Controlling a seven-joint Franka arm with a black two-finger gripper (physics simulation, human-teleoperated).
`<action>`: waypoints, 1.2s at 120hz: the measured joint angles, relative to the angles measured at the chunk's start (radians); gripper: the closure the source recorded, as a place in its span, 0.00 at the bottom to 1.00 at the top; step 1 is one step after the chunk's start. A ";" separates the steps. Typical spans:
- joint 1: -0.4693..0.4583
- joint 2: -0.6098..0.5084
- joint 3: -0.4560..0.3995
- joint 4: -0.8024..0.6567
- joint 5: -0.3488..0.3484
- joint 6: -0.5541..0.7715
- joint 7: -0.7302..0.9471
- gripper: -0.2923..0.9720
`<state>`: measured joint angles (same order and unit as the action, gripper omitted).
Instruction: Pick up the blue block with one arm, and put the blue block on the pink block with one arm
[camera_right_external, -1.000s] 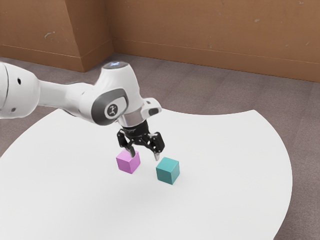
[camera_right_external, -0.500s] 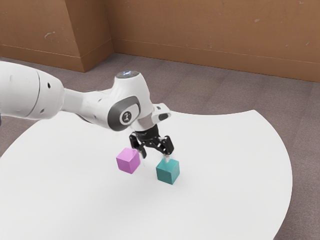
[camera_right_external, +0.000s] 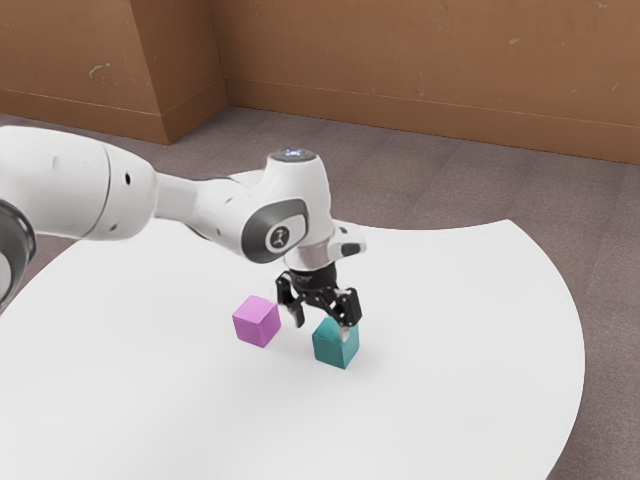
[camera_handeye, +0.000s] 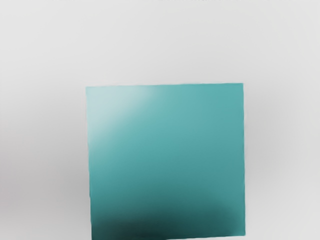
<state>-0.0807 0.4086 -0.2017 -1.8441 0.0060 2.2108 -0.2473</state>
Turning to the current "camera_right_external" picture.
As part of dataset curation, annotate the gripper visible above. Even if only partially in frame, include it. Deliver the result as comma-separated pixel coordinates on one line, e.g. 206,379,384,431
274,264,362,345

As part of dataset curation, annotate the teal block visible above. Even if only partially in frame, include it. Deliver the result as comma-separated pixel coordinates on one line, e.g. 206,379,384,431
311,316,361,371

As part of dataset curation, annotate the pink block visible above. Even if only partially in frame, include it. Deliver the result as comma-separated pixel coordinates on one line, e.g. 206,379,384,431
231,294,282,347

